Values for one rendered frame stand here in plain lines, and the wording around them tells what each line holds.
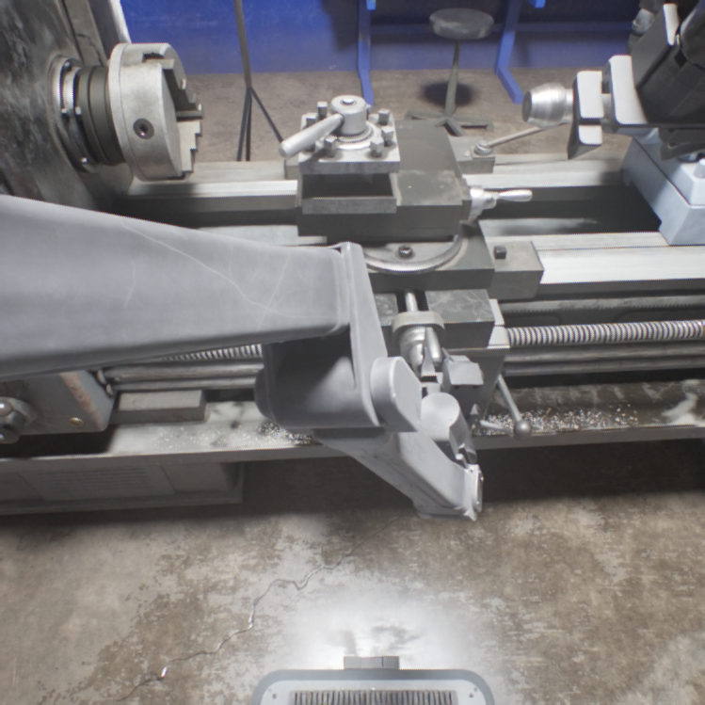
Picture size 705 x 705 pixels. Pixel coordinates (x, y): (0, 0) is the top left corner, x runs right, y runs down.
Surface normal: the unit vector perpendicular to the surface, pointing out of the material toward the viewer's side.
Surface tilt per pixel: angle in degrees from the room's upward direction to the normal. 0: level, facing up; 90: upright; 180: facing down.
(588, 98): 30
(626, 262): 36
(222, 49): 90
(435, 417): 21
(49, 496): 90
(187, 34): 90
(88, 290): 72
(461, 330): 90
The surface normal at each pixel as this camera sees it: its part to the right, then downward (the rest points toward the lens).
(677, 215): -1.00, 0.04
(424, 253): 0.00, -0.65
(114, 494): 0.06, 0.76
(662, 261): 0.04, -0.08
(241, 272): 0.91, -0.13
